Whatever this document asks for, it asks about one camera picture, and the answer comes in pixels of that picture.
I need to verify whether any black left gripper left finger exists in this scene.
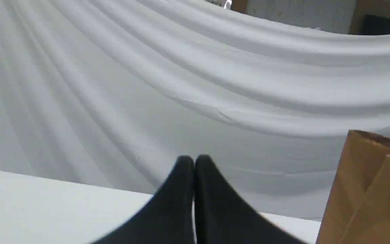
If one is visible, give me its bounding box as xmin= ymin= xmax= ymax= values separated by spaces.
xmin=95 ymin=156 xmax=195 ymax=244

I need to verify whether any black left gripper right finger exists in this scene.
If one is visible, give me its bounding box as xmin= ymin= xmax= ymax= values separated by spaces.
xmin=195 ymin=155 xmax=303 ymax=244

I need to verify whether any brown paper bag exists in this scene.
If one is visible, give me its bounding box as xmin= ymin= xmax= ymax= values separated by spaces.
xmin=316 ymin=130 xmax=390 ymax=244

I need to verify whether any white draped backdrop cloth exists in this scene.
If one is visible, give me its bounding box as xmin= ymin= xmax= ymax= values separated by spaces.
xmin=0 ymin=0 xmax=390 ymax=220

